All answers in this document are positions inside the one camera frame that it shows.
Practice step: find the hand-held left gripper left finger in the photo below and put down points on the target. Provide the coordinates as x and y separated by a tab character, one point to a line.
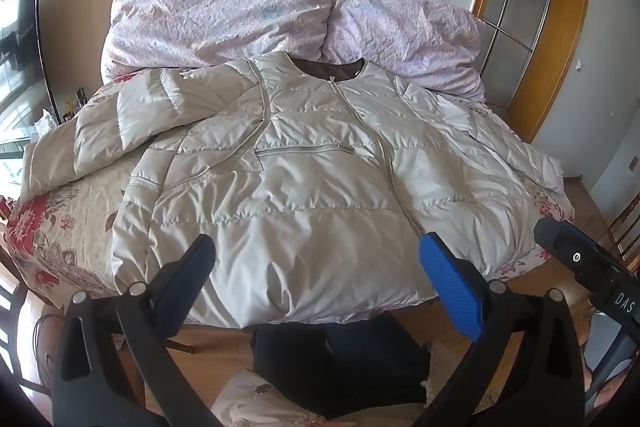
189	279

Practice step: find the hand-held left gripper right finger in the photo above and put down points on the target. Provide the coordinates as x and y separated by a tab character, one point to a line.
450	282

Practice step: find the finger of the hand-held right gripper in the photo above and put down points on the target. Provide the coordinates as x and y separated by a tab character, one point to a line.
562	242

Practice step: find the white puffer jacket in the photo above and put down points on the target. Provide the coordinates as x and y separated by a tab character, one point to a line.
300	187

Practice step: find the wooden chair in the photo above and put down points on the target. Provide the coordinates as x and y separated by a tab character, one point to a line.
622	227

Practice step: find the person's dark trousers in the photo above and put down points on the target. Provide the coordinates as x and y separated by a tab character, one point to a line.
340	362

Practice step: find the person's white lace garment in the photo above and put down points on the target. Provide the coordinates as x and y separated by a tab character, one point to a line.
260	399

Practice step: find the floral bed sheet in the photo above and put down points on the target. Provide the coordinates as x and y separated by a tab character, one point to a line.
55	227

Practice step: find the frosted glass door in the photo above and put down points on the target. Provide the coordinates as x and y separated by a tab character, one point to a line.
520	2

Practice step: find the pink crinkled pillow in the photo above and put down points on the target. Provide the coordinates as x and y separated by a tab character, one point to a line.
215	7
400	27

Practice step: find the black television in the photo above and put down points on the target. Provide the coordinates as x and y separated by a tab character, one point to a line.
22	57

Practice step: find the wooden door frame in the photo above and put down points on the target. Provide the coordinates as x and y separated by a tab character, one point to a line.
565	37

